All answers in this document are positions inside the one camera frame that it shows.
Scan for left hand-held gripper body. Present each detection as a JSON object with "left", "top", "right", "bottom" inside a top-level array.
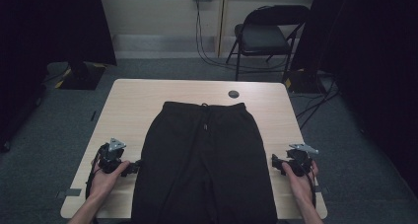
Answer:
[{"left": 97, "top": 137, "right": 127, "bottom": 175}]

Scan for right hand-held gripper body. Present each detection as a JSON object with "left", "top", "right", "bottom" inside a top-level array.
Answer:
[{"left": 284, "top": 142, "right": 319, "bottom": 178}]

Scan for black pants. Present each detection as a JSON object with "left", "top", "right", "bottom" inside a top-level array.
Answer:
[{"left": 130, "top": 101, "right": 279, "bottom": 224}]

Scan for person's right hand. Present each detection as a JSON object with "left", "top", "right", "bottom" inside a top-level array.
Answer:
[{"left": 281, "top": 160, "right": 319, "bottom": 202}]

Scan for person's left hand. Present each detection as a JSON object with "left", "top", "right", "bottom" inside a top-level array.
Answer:
[{"left": 89, "top": 160, "right": 131, "bottom": 201}]

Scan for black stand base yellow tape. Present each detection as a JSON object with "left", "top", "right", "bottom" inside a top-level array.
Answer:
[
  {"left": 283, "top": 68, "right": 327, "bottom": 95},
  {"left": 53, "top": 61, "right": 108, "bottom": 91}
]

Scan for black curtain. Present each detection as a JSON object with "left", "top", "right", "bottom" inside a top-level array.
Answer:
[
  {"left": 0, "top": 0, "right": 118, "bottom": 153},
  {"left": 290, "top": 0, "right": 418, "bottom": 198}
]

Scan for black folding chair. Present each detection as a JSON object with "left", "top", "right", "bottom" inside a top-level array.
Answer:
[{"left": 225, "top": 4, "right": 312, "bottom": 83}]

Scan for black floor cables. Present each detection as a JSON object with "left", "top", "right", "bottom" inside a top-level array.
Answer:
[{"left": 295, "top": 75, "right": 340, "bottom": 131}]

